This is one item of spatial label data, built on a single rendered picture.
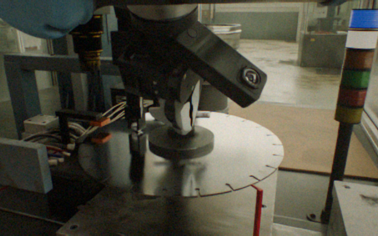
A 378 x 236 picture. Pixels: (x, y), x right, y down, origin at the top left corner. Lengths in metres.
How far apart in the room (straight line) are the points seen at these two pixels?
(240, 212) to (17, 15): 0.42
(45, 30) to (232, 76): 0.21
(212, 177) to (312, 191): 0.44
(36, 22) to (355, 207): 0.43
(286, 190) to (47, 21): 0.69
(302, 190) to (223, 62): 0.52
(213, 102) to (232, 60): 0.87
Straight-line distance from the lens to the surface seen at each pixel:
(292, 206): 0.73
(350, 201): 0.50
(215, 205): 0.53
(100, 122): 0.56
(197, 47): 0.33
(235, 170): 0.42
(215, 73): 0.33
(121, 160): 0.46
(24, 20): 0.19
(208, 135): 0.50
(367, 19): 0.57
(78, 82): 1.17
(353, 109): 0.59
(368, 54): 0.58
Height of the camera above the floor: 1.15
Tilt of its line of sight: 19 degrees down
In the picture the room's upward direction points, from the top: straight up
